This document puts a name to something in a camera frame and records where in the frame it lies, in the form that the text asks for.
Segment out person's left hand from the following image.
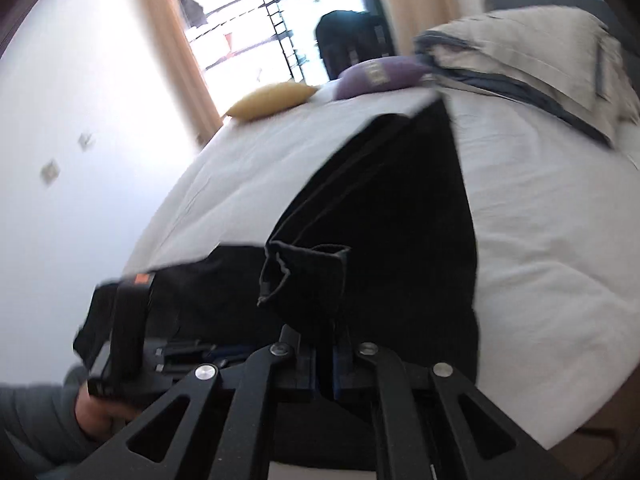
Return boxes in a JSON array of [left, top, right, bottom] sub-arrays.
[[74, 382, 141, 441]]

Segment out black framed window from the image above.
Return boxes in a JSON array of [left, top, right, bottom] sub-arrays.
[[177, 0, 390, 96]]

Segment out black denim pants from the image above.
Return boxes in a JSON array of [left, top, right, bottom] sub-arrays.
[[71, 96, 482, 396]]

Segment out beige grey folded duvet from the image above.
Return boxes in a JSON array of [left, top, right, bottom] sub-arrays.
[[414, 6, 639, 148]]

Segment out dark grey bed headboard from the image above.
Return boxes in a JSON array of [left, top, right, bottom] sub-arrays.
[[482, 0, 639, 87]]

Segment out purple patterned pillow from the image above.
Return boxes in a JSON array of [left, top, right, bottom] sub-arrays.
[[334, 56, 431, 101]]

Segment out white bed mattress sheet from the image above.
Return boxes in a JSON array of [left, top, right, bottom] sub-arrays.
[[125, 88, 639, 448]]

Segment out grey sleeved left forearm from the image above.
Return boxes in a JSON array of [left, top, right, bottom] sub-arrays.
[[1, 365, 101, 479]]

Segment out yellow pillow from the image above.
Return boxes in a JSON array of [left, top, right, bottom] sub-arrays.
[[226, 81, 319, 122]]

